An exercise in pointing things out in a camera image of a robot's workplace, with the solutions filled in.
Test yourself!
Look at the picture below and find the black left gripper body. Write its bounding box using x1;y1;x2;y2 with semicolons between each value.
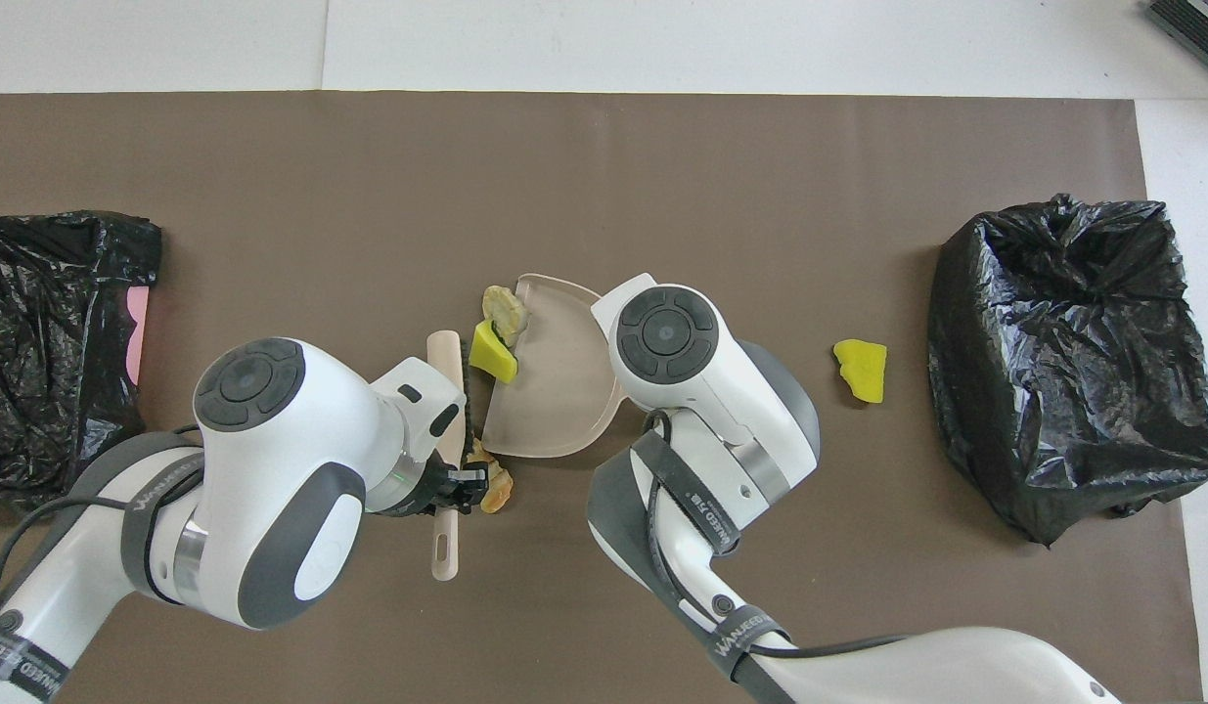
393;458;458;519

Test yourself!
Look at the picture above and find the brown oval nugget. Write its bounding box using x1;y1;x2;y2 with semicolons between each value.
478;462;515;515

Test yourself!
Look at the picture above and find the beige hand brush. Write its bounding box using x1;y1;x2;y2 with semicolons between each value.
426;330;482;582

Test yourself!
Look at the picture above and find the pale pink plastic dustpan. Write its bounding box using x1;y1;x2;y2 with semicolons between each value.
481;273;629;459

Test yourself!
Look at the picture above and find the yellow sponge with green pad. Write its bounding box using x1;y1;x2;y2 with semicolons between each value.
469;320;519;384

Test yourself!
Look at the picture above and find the yellow sponge piece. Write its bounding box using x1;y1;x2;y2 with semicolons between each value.
832;338;888;405

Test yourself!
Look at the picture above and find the right black trash bag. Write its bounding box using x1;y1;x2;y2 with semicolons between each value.
0;210;163;509

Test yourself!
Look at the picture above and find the black trash bag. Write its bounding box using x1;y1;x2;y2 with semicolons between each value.
0;210;163;509
926;193;1208;547

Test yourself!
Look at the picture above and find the left black trash bag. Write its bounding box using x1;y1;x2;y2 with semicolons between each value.
926;193;1208;547

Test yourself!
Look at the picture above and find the brown table mat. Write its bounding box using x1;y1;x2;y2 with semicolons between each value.
0;92;1203;704

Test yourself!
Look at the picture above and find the dark ribbed flat object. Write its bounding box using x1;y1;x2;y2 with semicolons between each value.
1141;0;1208;84

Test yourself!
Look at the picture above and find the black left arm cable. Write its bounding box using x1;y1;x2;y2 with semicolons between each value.
0;425;205;637

